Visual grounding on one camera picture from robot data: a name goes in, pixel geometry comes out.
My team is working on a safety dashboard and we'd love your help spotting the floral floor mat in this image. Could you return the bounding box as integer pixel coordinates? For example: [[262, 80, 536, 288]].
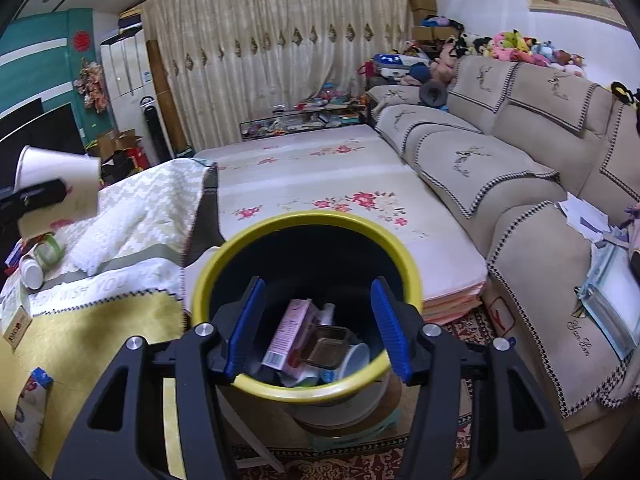
[[198, 126, 487, 323]]

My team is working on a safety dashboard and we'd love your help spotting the white foam fruit net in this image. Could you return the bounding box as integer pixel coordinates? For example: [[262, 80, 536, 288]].
[[66, 200, 163, 276]]

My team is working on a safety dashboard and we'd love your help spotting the white tea drink carton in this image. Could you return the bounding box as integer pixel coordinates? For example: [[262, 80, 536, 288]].
[[1, 285, 32, 350]]

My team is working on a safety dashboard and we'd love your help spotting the pink strawberry milk carton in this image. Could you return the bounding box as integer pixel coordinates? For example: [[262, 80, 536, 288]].
[[262, 299, 321, 376]]

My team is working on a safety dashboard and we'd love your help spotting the brown plastic tray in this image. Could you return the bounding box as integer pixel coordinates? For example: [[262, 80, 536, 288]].
[[300, 325, 352, 370]]

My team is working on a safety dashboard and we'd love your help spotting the small white yogurt bottle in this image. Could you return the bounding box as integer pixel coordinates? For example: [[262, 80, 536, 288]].
[[18, 255, 44, 290]]

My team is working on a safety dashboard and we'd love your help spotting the pile of plush toys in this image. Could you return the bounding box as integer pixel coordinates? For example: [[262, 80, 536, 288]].
[[364, 29, 586, 86]]

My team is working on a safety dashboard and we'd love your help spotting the black flat screen television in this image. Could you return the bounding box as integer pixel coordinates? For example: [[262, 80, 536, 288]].
[[0, 103, 86, 188]]

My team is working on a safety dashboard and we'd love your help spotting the white paper towel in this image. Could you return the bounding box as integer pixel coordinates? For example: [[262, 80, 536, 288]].
[[278, 364, 321, 388]]

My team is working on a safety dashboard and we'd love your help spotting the white floor air conditioner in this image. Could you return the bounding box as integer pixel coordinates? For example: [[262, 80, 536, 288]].
[[100, 27, 158, 165]]

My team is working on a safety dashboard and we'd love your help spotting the beige sectional sofa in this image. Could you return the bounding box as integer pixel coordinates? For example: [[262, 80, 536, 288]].
[[372, 56, 639, 430]]

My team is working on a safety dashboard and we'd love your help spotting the blue white milk carton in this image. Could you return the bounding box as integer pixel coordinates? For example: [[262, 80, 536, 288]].
[[13, 367, 53, 458]]

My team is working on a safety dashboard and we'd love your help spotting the stack of plastic folders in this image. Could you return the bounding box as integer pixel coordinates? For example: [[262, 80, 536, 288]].
[[578, 240, 640, 361]]

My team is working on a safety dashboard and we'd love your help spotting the patterned yellow grey tablecloth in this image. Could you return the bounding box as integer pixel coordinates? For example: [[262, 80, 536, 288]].
[[1, 158, 214, 474]]

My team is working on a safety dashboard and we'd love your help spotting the black tower fan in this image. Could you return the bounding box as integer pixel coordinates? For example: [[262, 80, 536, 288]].
[[140, 96, 172, 162]]

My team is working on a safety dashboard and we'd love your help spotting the large cream paper cup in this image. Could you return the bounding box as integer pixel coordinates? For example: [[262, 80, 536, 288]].
[[14, 146, 101, 238]]

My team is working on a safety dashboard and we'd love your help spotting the yellow rimmed black trash bin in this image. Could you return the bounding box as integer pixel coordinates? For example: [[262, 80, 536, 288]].
[[189, 211, 422, 404]]

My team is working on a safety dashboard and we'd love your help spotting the cream patterned curtain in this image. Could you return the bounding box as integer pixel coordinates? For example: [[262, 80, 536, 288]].
[[141, 0, 409, 151]]

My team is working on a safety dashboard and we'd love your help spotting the low shelf of toys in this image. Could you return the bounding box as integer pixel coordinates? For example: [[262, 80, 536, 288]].
[[239, 99, 367, 142]]

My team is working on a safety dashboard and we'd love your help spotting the white blue yogurt tub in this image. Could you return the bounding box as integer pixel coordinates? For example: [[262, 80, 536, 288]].
[[332, 342, 371, 382]]

